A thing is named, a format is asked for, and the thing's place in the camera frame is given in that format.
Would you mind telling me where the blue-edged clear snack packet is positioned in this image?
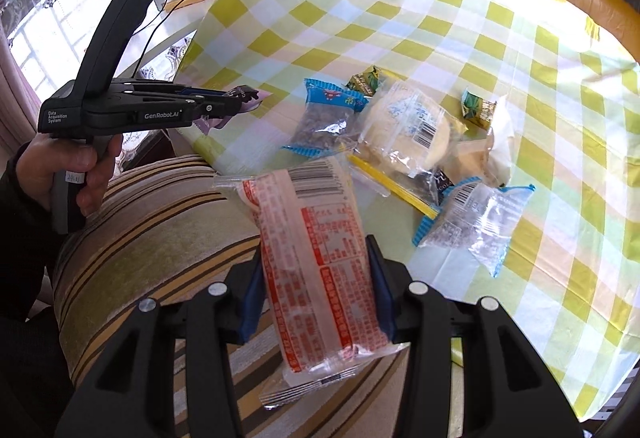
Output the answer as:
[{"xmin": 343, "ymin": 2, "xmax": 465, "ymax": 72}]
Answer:
[{"xmin": 412, "ymin": 182, "xmax": 537, "ymax": 279}]

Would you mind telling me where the red printed snack packet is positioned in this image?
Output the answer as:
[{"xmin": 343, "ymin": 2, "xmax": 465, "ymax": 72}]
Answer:
[{"xmin": 212, "ymin": 155, "xmax": 408, "ymax": 409}]

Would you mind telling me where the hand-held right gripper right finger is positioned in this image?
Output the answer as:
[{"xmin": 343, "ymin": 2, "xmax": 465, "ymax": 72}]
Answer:
[{"xmin": 365, "ymin": 234, "xmax": 586, "ymax": 438}]

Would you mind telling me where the black charger with cable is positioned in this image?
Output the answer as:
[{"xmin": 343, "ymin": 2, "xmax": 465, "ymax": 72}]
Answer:
[{"xmin": 134, "ymin": 0, "xmax": 201, "ymax": 79}]

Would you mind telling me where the green pea snack packet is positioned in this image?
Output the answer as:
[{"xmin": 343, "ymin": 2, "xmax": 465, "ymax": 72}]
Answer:
[
  {"xmin": 346, "ymin": 65, "xmax": 386, "ymax": 96},
  {"xmin": 460, "ymin": 87, "xmax": 498, "ymax": 124}
]

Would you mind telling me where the blue packet of dark snack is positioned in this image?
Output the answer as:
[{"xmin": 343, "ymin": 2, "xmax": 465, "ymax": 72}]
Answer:
[{"xmin": 280, "ymin": 77, "xmax": 371, "ymax": 160}]

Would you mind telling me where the clear round pastry packet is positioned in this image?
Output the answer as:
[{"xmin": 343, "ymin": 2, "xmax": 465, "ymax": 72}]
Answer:
[{"xmin": 340, "ymin": 78, "xmax": 468, "ymax": 179}]

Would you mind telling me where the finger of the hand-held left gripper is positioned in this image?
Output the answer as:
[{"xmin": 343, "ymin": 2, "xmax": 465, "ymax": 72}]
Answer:
[
  {"xmin": 150, "ymin": 86, "xmax": 261, "ymax": 102},
  {"xmin": 192, "ymin": 98, "xmax": 251, "ymax": 120}
]

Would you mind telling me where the pink curtain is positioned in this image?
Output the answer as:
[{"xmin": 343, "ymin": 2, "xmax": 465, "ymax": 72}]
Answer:
[{"xmin": 0, "ymin": 36, "xmax": 46, "ymax": 139}]

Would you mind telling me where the purple snack wrapper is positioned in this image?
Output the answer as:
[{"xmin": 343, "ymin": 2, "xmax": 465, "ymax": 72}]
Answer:
[{"xmin": 192, "ymin": 86, "xmax": 263, "ymax": 136}]

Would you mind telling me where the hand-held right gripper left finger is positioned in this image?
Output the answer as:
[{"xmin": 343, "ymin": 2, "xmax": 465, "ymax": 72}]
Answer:
[{"xmin": 54, "ymin": 238, "xmax": 273, "ymax": 438}]

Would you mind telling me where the yellow-edged strip packet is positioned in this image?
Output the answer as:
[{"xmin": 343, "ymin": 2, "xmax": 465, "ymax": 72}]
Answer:
[{"xmin": 346, "ymin": 153, "xmax": 443, "ymax": 220}]

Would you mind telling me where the yellow checked tablecloth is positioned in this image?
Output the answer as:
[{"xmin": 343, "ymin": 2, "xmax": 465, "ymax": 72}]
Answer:
[{"xmin": 177, "ymin": 0, "xmax": 640, "ymax": 424}]

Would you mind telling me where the striped sofa cushion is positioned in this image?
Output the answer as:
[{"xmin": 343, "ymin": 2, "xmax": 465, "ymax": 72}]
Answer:
[{"xmin": 50, "ymin": 153, "xmax": 416, "ymax": 438}]

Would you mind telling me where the person's left hand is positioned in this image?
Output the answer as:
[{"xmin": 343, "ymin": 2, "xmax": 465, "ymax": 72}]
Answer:
[{"xmin": 15, "ymin": 132, "xmax": 124, "ymax": 217}]

